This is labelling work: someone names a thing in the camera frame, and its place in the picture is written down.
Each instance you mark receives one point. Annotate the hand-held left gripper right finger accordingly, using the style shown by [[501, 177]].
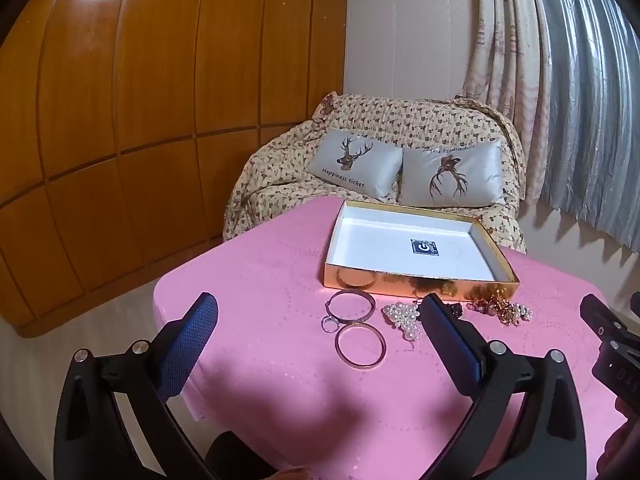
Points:
[[450, 332]]

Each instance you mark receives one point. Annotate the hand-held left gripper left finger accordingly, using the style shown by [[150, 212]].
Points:
[[192, 335]]

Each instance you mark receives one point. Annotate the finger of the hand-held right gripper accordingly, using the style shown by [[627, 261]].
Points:
[[600, 317]]

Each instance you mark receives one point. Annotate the dark bead jewelry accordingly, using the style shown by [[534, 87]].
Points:
[[456, 309]]

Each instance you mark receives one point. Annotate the pearl cluster jewelry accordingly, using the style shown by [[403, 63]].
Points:
[[405, 315]]

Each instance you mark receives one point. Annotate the gold and pearl jewelry pile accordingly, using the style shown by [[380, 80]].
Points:
[[505, 310]]

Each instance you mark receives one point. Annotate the silver bangle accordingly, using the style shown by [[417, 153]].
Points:
[[371, 305]]

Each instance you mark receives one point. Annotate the blue square sticker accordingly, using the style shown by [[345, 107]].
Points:
[[425, 247]]

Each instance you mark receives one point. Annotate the pink tablecloth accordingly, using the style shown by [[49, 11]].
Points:
[[280, 310]]

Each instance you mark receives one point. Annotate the gold box with white inside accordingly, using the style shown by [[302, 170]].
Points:
[[400, 240]]

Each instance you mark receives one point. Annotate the rose gold bangle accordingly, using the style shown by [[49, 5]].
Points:
[[338, 347]]

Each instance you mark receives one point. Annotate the grey deer cushion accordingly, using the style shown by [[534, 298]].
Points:
[[450, 172], [355, 160]]

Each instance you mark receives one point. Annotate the sofa with floral cover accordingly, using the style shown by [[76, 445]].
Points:
[[280, 175]]

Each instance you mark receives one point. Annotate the wooden wardrobe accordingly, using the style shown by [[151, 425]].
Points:
[[150, 135]]

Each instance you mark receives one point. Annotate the grey pleated curtain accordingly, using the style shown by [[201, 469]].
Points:
[[595, 110]]

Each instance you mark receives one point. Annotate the beige patterned curtain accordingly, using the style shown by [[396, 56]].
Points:
[[505, 60]]

